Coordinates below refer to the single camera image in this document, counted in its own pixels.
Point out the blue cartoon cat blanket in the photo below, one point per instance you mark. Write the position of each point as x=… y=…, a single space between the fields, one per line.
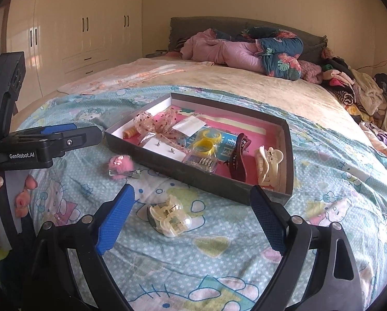
x=212 y=265

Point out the shallow grey cardboard box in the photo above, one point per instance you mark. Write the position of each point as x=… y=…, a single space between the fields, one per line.
x=180 y=175

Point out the light pink floral sheet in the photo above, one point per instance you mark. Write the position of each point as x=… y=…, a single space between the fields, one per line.
x=115 y=77

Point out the pink fluffy hair clip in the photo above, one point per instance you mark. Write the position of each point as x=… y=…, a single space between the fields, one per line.
x=119 y=165

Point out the dark floral quilt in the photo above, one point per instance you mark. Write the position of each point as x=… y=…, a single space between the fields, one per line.
x=277 y=48

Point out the dark red hair claw clip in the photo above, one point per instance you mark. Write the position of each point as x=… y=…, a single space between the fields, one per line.
x=240 y=168

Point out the pile of clothes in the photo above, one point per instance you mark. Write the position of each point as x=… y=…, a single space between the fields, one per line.
x=368 y=94

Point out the pink fuzzy blanket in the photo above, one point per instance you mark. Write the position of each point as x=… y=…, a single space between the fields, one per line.
x=310 y=71

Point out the polka dot bow hair clip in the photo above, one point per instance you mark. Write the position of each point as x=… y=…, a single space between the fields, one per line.
x=144 y=121

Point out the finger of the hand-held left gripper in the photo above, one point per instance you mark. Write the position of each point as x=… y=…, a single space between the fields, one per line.
x=83 y=137
x=59 y=129

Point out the white earring card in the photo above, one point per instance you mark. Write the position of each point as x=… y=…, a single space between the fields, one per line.
x=164 y=148

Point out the cream wardrobe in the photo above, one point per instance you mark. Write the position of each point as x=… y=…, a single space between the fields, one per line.
x=67 y=6

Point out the small translucent hair claw clip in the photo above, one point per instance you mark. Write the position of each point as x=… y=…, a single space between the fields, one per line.
x=170 y=220

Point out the beige bedspread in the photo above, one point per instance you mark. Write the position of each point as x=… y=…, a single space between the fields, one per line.
x=245 y=87

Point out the pink quilt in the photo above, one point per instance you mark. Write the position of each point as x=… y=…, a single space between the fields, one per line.
x=225 y=51

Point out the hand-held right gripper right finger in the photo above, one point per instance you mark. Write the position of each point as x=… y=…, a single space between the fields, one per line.
x=268 y=220

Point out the large cream hair claw clip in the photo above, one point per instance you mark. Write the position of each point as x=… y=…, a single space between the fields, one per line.
x=268 y=171

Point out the frosted white plastic packet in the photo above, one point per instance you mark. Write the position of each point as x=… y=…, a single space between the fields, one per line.
x=191 y=126

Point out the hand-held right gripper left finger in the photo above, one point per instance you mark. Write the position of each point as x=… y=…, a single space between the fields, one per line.
x=115 y=220

